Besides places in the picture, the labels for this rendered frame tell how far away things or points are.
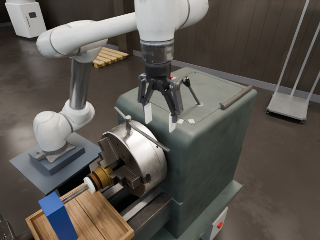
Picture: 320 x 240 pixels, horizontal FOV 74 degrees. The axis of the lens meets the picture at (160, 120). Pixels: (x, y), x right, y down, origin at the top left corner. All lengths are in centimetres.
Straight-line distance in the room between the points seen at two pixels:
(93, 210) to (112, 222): 11
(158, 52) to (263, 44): 365
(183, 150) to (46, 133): 85
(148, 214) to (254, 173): 168
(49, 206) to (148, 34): 64
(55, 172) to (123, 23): 102
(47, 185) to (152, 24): 114
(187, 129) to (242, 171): 172
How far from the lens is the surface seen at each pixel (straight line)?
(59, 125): 140
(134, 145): 82
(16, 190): 260
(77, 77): 122
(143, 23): 56
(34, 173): 154
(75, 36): 83
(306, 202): 252
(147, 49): 58
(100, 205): 108
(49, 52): 97
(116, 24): 78
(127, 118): 79
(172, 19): 57
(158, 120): 90
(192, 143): 82
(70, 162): 151
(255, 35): 416
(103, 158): 90
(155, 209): 106
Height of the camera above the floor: 177
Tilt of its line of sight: 35 degrees down
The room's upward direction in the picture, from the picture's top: straight up
